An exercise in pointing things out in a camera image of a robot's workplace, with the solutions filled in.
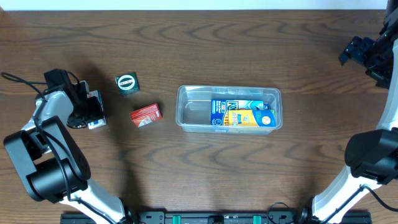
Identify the blue Kool Fever box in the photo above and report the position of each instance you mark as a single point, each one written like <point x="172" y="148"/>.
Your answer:
<point x="220" y="108"/>

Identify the white Panadol box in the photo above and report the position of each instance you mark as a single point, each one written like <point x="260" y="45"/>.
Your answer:
<point x="99" y="122"/>

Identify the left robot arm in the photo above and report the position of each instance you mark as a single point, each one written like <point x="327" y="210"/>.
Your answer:
<point x="49" y="162"/>

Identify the green Zam-Buk box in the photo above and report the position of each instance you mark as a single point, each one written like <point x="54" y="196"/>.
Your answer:
<point x="127" y="84"/>

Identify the red ActiFast box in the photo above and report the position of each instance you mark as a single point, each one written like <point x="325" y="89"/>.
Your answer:
<point x="146" y="115"/>

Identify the clear plastic container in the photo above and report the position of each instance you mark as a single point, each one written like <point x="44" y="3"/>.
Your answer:
<point x="193" y="108"/>

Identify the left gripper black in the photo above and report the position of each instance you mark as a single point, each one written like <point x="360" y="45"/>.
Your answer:
<point x="96" y="114"/>

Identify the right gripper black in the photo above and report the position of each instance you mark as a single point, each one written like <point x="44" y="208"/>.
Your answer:
<point x="357" y="48"/>

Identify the yellow Woods box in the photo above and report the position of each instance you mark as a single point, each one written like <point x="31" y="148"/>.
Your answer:
<point x="256" y="118"/>

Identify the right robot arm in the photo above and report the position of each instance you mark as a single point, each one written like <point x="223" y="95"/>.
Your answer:
<point x="370" y="157"/>

